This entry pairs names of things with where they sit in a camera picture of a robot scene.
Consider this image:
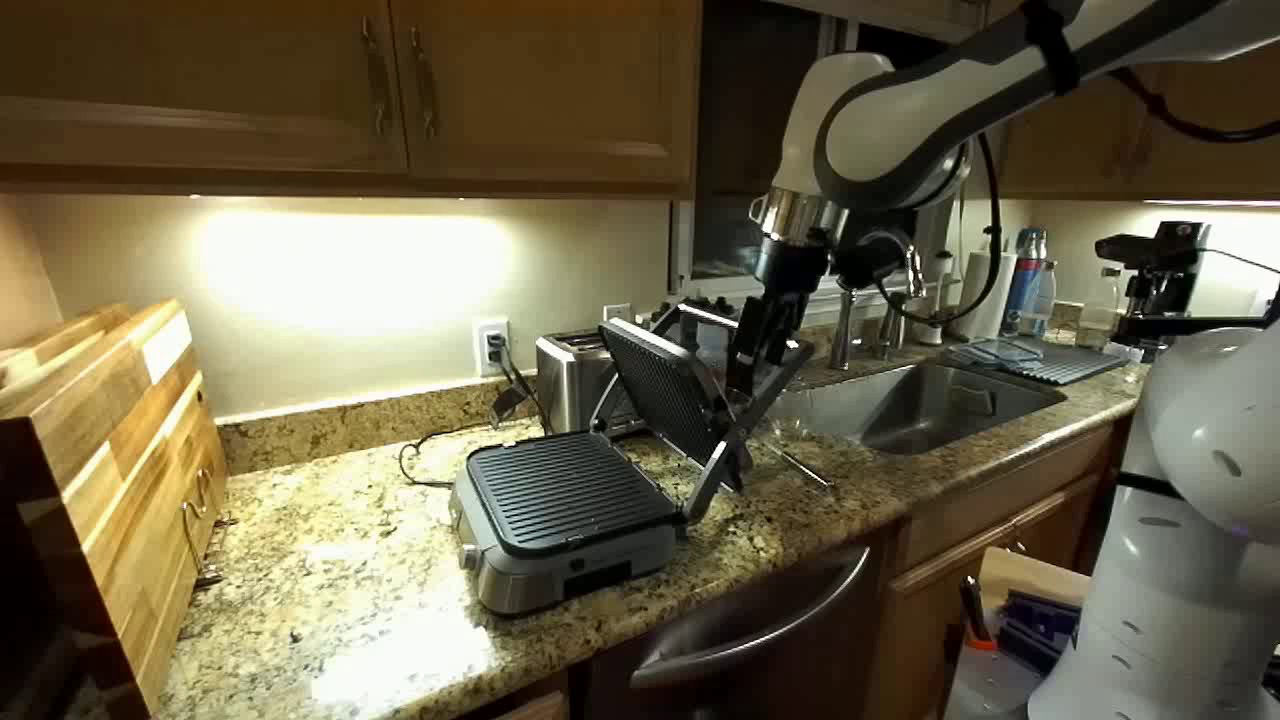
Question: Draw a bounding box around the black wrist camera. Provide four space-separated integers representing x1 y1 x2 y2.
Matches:
835 220 928 293

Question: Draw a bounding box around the wooden lower cabinet door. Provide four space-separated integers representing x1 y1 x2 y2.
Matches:
871 469 1113 720

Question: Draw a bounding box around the kitchen window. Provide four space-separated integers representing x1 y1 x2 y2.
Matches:
693 0 863 298

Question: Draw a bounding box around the cardboard box with items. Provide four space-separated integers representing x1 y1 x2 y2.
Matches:
947 546 1094 720

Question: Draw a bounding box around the chrome kitchen faucet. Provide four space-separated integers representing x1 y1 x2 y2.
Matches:
833 236 941 374

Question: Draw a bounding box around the large wooden cutting board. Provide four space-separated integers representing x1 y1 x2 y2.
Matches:
0 298 230 715

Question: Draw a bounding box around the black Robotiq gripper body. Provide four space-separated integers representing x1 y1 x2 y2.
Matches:
752 231 835 316

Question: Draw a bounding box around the black power cord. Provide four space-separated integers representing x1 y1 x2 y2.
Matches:
396 334 539 492

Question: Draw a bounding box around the metal kitchen utensil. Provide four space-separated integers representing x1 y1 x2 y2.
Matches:
776 449 842 499

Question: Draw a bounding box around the stainless steel sandwich maker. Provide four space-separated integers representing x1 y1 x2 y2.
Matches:
448 298 821 621

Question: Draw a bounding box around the wooden upper cabinet door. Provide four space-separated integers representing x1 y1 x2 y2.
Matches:
391 0 702 192
0 0 410 179

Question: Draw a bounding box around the stainless steel sink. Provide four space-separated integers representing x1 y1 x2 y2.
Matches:
776 357 1073 460

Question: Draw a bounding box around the white wall outlet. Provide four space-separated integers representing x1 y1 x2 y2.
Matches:
473 316 514 380

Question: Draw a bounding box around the grey dish drying mat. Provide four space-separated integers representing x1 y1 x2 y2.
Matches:
937 334 1140 390

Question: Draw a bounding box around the wooden cabinet door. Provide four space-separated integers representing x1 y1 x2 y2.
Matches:
871 469 1113 720
391 0 702 192
0 0 410 179

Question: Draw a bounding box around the dishwasher with curved handle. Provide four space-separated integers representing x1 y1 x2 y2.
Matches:
579 537 900 720

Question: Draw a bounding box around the stainless steel toaster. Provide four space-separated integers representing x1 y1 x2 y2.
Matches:
532 327 621 441

